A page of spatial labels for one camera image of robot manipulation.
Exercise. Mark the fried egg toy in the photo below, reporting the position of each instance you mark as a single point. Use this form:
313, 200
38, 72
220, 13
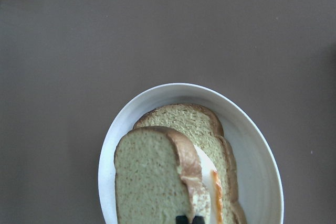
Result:
211, 180

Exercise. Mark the bread slice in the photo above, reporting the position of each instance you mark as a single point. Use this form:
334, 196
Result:
159, 178
203, 128

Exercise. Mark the bread slice in plate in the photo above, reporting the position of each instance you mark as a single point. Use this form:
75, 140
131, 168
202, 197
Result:
203, 128

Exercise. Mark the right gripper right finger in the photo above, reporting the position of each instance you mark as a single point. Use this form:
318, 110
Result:
198, 220

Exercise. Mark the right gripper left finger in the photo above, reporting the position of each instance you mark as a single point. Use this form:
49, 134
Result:
181, 220

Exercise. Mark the white round bowl plate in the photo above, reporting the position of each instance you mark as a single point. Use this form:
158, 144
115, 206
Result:
259, 183

